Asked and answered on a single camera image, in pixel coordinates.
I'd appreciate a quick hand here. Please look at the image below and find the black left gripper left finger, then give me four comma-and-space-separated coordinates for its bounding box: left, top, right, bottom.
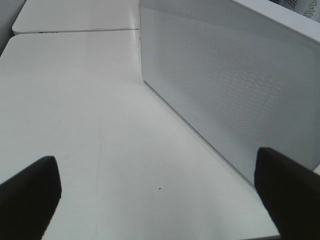
0, 156, 62, 240

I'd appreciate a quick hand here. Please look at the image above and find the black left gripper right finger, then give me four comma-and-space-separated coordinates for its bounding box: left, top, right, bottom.
254, 147, 320, 240

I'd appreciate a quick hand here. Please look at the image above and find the white microwave door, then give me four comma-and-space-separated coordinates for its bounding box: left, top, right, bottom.
139, 0, 320, 186

